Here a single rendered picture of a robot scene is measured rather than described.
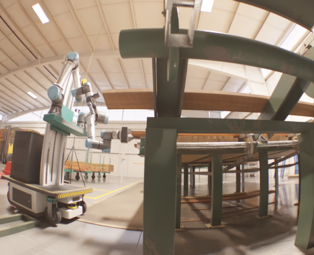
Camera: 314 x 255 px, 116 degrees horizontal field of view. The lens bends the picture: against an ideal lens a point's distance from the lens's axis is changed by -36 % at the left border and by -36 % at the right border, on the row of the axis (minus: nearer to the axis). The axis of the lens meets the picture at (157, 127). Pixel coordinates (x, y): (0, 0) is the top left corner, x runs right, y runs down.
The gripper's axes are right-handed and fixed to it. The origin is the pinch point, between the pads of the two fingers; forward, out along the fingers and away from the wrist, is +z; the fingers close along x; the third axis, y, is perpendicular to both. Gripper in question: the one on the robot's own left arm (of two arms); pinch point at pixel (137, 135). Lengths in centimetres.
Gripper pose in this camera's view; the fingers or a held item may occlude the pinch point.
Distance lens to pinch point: 128.7
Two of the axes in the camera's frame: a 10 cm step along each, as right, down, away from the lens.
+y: -0.1, -2.8, -9.6
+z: 10.0, 0.2, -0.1
